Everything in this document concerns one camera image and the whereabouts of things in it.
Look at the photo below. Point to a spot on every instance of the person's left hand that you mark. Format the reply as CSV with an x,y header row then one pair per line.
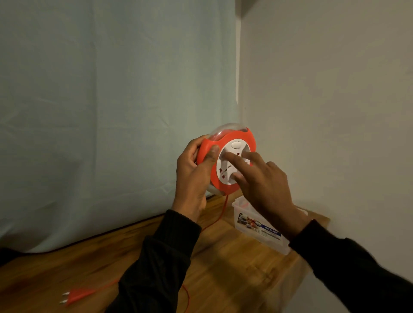
x,y
190,183

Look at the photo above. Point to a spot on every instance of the person's right hand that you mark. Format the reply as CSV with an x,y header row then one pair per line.
x,y
267,193

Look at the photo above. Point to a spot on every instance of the person's left thumb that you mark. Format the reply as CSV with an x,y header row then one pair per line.
x,y
211,157

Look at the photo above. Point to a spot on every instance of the person's right thumb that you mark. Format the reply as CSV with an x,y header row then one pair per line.
x,y
239,179

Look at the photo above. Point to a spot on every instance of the person's right middle finger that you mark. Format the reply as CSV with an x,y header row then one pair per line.
x,y
255,157

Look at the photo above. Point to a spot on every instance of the person's right forearm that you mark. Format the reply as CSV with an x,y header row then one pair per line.
x,y
351,271

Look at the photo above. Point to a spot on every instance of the person's left forearm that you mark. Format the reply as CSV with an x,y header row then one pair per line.
x,y
161,264

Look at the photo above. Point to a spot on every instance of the clear plastic box with label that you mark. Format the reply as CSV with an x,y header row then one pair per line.
x,y
255,227

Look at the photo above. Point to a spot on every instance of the light blue cloth backdrop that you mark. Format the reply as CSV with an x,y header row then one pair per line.
x,y
96,113

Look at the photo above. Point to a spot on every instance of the orange power plug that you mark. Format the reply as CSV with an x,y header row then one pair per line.
x,y
79,295

